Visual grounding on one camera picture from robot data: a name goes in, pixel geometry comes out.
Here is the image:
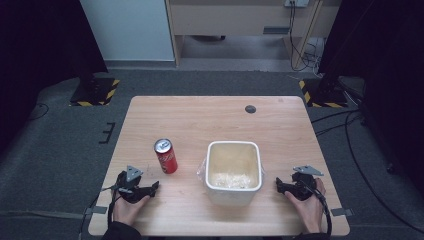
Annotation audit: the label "person's right hand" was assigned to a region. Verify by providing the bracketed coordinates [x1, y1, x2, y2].
[284, 177, 327, 235]

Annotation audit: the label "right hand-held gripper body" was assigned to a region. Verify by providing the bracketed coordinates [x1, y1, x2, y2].
[283, 165, 325, 202]

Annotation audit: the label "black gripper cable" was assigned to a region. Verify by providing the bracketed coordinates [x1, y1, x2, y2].
[299, 179, 334, 236]
[100, 181, 134, 228]

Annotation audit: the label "person's left hand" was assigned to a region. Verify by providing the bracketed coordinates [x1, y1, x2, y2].
[112, 194, 151, 228]

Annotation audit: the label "white partition panel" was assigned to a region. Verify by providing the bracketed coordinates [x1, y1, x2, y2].
[79, 0, 176, 62]

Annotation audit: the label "black curtain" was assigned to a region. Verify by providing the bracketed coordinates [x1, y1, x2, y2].
[317, 0, 424, 194]
[0, 0, 109, 154]

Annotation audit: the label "black floor cable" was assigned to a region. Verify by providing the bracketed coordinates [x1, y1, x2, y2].
[310, 108, 424, 235]
[27, 102, 51, 122]

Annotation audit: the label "black stand base striped tape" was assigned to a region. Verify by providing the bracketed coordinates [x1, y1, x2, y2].
[68, 76, 121, 108]
[298, 77, 350, 109]

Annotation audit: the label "black hanging cables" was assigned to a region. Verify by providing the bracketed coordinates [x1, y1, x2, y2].
[287, 1, 326, 73]

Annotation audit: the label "red soda can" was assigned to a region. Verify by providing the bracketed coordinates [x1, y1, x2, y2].
[153, 138, 179, 175]

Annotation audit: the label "grey power strip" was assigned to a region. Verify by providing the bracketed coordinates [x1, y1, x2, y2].
[283, 0, 310, 9]

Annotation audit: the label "white plastic bin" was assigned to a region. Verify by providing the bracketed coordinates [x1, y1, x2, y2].
[204, 140, 264, 208]

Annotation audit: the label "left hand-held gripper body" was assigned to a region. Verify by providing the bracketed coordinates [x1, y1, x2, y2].
[115, 165, 152, 205]

